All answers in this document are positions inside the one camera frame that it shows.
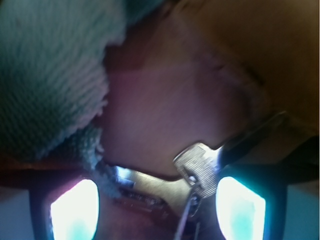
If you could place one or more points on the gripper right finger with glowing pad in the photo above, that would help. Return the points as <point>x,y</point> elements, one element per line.
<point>277,201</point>

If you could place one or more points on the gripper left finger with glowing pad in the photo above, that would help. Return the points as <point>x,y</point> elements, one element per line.
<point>67,212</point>

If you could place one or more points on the silver keys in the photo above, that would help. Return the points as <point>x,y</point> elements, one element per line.
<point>199,167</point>

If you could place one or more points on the green cloth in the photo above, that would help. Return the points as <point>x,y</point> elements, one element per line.
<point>52,79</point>

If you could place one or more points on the brown paper bag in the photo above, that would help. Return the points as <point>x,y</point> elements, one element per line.
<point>207,70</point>

